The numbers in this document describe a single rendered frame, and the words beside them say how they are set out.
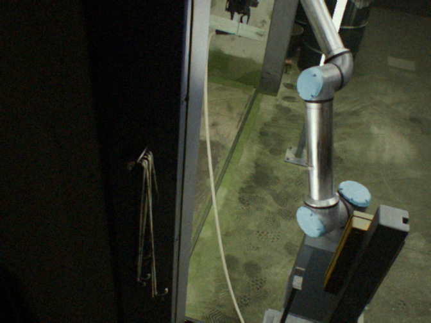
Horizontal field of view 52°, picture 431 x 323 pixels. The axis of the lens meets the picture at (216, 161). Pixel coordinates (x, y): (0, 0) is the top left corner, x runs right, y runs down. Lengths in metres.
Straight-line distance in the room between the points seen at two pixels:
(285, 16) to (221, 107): 0.92
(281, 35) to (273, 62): 0.26
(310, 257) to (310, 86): 0.89
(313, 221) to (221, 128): 1.91
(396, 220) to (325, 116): 0.92
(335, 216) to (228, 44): 2.48
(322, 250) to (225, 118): 1.93
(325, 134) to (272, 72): 2.37
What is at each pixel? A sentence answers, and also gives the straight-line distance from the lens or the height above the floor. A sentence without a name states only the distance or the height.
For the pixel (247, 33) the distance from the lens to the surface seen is 1.98.
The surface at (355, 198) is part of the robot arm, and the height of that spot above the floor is 0.91.
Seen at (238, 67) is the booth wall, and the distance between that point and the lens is 4.20.
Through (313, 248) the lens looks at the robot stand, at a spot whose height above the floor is 0.63.
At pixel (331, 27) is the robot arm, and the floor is 1.53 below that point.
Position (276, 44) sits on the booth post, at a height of 0.52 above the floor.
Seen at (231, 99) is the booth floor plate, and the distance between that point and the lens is 4.07.
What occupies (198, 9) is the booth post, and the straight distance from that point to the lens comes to 0.92.
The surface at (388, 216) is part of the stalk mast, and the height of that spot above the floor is 1.64.
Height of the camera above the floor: 2.27
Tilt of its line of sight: 41 degrees down
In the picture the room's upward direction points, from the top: 7 degrees clockwise
